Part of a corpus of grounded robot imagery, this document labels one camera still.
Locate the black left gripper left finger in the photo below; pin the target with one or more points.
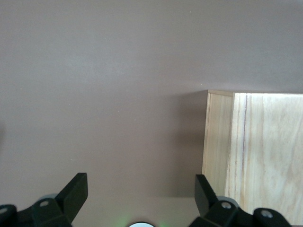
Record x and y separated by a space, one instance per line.
68 198

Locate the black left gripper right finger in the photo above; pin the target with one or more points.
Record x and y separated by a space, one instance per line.
206 198

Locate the wooden drawer cabinet box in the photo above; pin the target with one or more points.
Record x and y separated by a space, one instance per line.
267 153

